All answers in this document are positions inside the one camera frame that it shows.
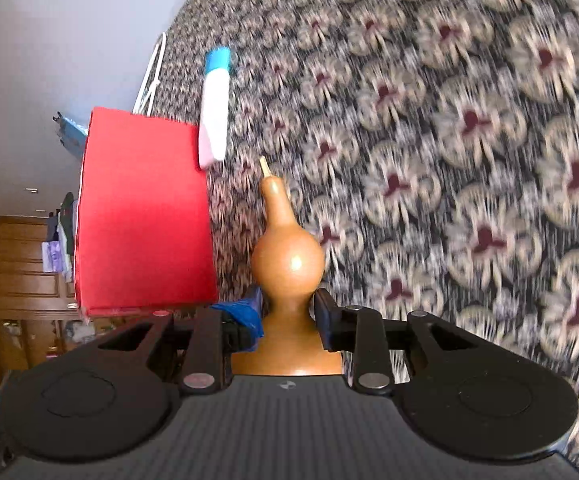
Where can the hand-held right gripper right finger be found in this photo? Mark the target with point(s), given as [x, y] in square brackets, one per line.
[324, 320]

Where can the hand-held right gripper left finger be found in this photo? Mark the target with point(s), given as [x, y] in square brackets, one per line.
[244, 312]

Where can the brown gourd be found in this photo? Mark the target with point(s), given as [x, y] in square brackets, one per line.
[287, 260]

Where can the red cardboard box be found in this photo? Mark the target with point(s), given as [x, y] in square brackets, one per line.
[139, 210]

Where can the white tube with blue cap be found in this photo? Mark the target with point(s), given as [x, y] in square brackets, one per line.
[214, 110]

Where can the patterned bedsheet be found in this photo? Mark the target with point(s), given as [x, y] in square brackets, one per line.
[419, 160]

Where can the pile of clothes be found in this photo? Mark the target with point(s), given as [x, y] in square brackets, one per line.
[57, 245]

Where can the wooden cabinet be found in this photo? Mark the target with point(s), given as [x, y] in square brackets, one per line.
[14, 270]

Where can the blue packet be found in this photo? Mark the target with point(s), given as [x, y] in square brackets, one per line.
[72, 135]

